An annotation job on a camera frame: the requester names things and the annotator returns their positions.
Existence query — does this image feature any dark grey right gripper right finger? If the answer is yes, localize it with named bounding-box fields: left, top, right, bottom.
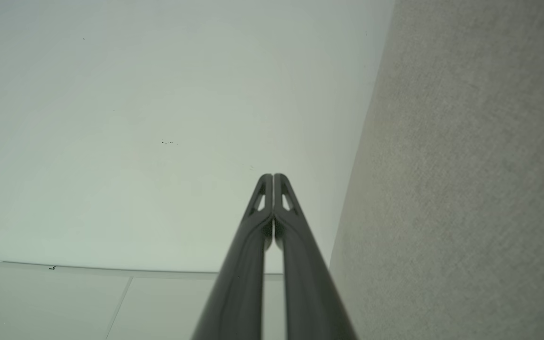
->
left=274, top=173, right=358, bottom=340

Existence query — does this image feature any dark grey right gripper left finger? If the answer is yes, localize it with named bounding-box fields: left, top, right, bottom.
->
left=192, top=173, right=273, bottom=340

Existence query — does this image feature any grey fabric sofa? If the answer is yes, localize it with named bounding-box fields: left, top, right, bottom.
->
left=329, top=0, right=544, bottom=340

